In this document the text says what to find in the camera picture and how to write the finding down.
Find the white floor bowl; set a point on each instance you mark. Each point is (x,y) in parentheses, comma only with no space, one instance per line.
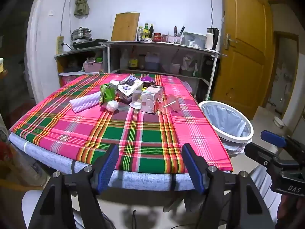
(279,121)

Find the black white printed box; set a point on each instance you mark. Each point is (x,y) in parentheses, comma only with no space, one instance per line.
(128,88)

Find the yellow wooden door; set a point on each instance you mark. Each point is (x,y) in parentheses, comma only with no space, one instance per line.
(243,64)

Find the pink knife holder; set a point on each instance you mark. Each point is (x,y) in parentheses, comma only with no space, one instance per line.
(175,39)

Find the green label bottle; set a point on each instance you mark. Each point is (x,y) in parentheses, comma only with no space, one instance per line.
(145,33)

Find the clear plastic bag with straw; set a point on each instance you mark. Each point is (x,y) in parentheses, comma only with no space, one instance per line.
(170,103)

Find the wooden cutting board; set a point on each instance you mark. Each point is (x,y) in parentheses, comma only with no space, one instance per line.
(125,27)

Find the electric kettle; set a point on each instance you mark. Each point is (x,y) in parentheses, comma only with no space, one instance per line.
(215,37)

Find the lavender printed carton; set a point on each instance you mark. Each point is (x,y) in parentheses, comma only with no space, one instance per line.
(151,100)

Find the red jar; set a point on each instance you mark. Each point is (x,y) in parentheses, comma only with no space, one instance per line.
(157,37)

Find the cooking oil bottle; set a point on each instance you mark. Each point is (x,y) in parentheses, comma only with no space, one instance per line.
(133,62)

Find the purple wrapper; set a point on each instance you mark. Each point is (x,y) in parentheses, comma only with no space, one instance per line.
(146,78)

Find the white crumpled paper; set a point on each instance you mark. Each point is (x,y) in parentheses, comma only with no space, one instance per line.
(112,105)

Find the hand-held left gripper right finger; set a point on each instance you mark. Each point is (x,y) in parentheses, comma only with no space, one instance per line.
(193,169)

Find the white paper towel roll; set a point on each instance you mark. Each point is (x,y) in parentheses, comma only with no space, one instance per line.
(209,41)

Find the pink plaid tablecloth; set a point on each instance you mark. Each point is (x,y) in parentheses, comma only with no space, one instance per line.
(143,133)

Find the green plastic wrapper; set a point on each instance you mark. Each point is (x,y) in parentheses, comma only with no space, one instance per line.
(109,94)

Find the dark sauce bottle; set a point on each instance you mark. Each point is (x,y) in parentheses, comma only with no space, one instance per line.
(151,31)

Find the blue bin liner bag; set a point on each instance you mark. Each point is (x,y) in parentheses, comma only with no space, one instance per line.
(221,116)

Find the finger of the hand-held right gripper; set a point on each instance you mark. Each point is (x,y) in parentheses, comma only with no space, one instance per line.
(259,153)
(272,138)

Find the clear plastic cup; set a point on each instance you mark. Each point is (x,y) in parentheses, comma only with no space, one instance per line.
(136,99)

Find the clear sauce bottle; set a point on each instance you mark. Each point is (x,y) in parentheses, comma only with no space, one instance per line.
(139,34)

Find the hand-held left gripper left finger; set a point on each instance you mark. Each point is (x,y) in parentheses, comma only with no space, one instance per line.
(108,167)

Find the plastic bags bundle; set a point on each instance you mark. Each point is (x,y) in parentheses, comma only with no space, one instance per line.
(188,63)

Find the dark small bowl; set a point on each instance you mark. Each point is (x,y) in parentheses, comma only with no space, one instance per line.
(149,84)

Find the black induction cooker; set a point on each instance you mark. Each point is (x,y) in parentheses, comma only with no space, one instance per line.
(90,41)

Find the steel cooking pot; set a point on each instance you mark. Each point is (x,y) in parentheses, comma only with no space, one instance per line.
(81,33)

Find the white trash bin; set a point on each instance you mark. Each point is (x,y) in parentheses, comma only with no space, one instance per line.
(234,139)

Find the blue plastic jug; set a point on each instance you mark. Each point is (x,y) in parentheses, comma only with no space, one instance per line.
(152,63)

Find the low side shelf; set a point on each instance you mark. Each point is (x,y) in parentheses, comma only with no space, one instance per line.
(78,51)

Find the metal kitchen shelf unit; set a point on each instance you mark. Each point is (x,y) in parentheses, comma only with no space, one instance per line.
(154,44)

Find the white plastic jug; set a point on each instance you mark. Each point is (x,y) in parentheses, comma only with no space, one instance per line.
(124,59)

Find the yellow power strip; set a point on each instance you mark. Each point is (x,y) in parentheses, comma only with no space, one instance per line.
(59,44)

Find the white foam sheet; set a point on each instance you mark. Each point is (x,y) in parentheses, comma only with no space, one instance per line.
(83,102)

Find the clear plastic storage container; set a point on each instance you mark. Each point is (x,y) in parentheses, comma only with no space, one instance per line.
(195,39)

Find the pink plastic basket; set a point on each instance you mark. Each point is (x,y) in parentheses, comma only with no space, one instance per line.
(93,67)

